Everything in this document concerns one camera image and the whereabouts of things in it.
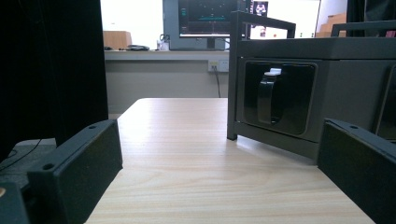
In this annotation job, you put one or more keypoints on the scissors in holder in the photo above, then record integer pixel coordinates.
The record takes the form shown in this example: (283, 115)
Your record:
(163, 42)

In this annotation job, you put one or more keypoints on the brown cardboard box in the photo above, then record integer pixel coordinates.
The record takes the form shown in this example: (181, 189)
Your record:
(116, 39)

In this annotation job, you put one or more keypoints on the monitor with white screen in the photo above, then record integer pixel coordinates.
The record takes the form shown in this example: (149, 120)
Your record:
(292, 15)

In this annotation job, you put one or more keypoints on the monitor with dark screen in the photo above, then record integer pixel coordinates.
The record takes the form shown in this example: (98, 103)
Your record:
(202, 18)

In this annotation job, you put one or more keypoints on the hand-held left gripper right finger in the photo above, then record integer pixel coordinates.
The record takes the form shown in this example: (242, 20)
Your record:
(358, 165)

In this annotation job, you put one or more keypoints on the stacked cardboard boxes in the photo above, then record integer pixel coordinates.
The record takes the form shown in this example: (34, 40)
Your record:
(334, 26)

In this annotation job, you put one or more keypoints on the black curtain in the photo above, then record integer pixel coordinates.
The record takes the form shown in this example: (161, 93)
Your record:
(46, 62)
(370, 11)

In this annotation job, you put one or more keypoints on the grey counter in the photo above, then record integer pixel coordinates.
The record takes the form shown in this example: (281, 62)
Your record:
(162, 81)

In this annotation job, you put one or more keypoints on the flat black object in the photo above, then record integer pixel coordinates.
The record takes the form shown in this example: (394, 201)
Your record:
(137, 47)

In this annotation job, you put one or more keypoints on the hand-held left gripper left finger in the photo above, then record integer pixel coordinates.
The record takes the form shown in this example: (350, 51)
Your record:
(84, 161)

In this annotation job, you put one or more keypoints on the dark grey hexagonal rack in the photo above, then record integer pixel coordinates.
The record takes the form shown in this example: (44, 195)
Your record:
(342, 87)

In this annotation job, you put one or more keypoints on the white wall socket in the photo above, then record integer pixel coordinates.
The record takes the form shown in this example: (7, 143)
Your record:
(218, 65)

